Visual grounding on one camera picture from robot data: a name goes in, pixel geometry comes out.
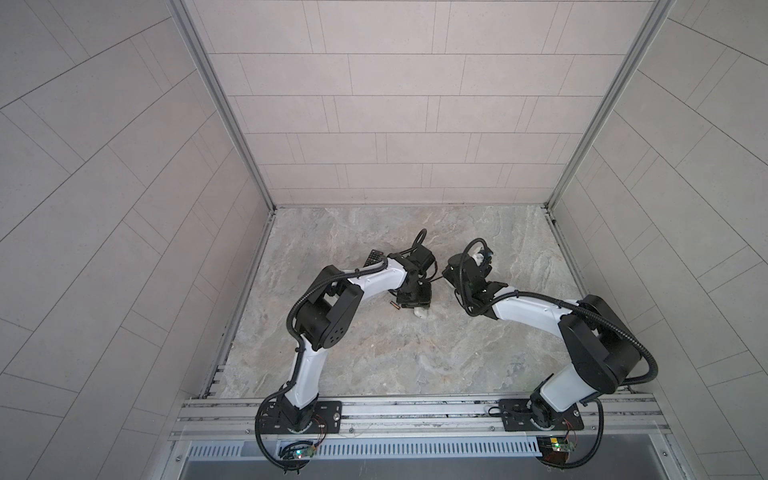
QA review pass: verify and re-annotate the white remote control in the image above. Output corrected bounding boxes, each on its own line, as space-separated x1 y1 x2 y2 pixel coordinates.
413 307 429 319

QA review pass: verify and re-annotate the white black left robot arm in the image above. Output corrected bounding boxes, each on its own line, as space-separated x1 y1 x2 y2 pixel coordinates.
278 244 436 429

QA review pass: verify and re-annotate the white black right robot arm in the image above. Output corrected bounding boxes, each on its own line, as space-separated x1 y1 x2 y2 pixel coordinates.
443 249 657 430

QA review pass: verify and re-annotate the black remote control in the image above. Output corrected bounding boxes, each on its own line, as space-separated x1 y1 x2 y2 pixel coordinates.
364 249 385 268

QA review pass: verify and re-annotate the right circuit board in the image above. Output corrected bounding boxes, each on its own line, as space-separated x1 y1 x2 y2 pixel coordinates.
536 436 578 465

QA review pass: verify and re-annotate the circuit board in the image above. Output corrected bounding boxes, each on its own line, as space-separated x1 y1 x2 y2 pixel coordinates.
279 440 319 461
536 436 578 465

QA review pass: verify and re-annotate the left circuit board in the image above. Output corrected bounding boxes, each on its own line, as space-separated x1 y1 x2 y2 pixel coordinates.
279 440 319 461

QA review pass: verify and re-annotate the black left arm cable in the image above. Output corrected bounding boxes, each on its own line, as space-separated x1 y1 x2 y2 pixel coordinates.
254 228 439 472

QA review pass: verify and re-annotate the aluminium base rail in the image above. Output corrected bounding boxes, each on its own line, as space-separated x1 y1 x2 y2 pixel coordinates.
161 392 685 480

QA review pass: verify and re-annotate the aluminium corner post right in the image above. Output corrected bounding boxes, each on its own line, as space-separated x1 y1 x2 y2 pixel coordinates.
544 0 676 212

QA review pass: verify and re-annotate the aluminium corner post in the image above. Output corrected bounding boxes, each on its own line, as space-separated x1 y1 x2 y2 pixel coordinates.
544 0 676 212
167 0 277 213

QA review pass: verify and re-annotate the aluminium corner post left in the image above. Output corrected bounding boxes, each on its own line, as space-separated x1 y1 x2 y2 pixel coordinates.
167 0 277 213

